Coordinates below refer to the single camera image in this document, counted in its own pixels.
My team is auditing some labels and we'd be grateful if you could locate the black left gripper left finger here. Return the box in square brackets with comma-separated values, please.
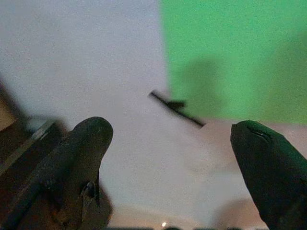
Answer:
[4, 116, 114, 230]

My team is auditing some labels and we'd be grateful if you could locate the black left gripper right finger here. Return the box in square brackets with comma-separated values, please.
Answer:
[230, 120, 307, 230]

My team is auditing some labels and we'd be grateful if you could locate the black wall hook bar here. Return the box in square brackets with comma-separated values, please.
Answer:
[148, 90, 207, 129]

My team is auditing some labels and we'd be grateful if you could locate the green wall panel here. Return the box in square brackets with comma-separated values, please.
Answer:
[157, 0, 307, 125]

